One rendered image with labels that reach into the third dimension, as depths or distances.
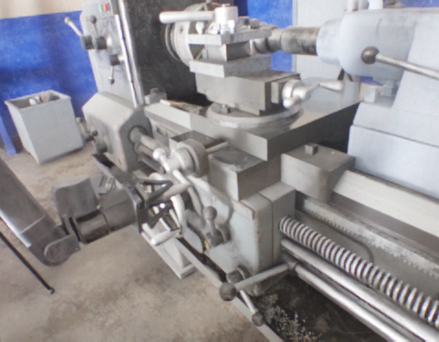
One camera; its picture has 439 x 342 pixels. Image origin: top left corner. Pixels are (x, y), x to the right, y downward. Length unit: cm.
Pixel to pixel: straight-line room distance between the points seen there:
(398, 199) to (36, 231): 65
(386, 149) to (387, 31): 24
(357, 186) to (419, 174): 12
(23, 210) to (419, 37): 77
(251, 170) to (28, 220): 44
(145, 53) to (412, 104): 102
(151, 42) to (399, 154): 103
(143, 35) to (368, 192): 104
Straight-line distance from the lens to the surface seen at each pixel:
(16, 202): 58
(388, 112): 73
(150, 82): 140
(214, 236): 80
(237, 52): 87
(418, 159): 70
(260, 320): 78
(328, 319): 99
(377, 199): 68
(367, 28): 78
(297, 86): 73
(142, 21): 138
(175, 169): 73
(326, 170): 68
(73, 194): 60
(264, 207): 69
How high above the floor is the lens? 119
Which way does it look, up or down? 28 degrees down
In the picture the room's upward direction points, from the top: 6 degrees counter-clockwise
